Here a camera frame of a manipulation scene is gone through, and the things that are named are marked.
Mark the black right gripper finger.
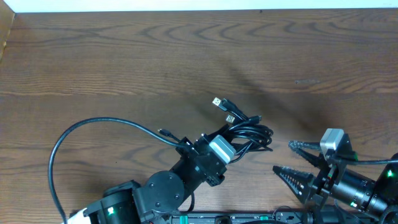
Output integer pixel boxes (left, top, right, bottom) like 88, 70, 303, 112
287, 140, 327, 169
272, 166, 315, 204

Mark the black usb cable bundle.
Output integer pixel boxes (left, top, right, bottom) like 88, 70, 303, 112
157, 97, 274, 164

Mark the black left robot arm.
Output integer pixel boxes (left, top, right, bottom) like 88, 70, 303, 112
67, 126, 228, 223

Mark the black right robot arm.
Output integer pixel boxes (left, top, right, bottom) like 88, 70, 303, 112
272, 128, 397, 223

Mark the wooden panel at left edge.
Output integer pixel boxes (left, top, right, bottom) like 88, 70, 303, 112
0, 0, 15, 58

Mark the black right camera cable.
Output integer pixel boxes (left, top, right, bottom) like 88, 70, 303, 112
341, 158, 398, 166

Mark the black camera cable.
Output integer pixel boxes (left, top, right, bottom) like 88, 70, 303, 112
341, 158, 398, 166
47, 116, 187, 224

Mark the black left camera cable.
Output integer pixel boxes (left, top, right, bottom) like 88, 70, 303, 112
47, 116, 187, 224

